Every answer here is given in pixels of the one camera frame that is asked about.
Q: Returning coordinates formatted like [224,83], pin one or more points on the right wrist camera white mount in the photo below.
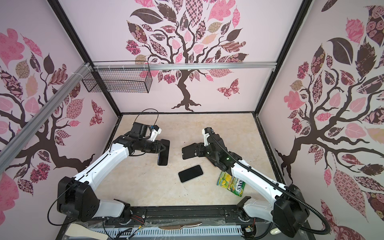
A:
[207,132]

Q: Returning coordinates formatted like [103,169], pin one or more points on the aluminium rail wall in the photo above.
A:
[12,149]
[198,66]

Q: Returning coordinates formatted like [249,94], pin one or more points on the black phone case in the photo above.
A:
[187,152]

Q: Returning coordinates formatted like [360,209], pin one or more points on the black wire basket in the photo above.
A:
[119,77]

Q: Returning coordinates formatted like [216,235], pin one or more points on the black phone centre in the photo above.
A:
[190,173]

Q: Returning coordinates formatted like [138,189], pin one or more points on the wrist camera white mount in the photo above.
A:
[207,132]
[155,131]

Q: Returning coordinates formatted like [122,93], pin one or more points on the black smartphone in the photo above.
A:
[164,156]

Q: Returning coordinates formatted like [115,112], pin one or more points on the white spatula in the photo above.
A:
[75,230]

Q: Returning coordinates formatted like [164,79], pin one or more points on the green yellow candy bag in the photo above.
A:
[230,183]

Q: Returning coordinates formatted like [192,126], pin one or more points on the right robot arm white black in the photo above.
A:
[280,207]

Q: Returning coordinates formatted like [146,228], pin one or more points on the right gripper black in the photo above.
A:
[201,147]

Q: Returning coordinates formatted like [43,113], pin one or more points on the aluminium rail back wall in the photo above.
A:
[198,66]

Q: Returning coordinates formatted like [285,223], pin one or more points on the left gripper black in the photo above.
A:
[158,144]

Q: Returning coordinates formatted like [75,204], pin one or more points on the aluminium rail left wall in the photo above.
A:
[12,149]

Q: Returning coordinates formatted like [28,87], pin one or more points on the white perforated cable tray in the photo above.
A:
[188,232]

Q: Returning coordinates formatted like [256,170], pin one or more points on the wooden knife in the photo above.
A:
[180,226]

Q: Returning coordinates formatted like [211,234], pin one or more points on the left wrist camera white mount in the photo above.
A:
[155,131]

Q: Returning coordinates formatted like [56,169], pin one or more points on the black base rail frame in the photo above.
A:
[143,217]

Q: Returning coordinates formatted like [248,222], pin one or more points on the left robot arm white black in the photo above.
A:
[76,195]

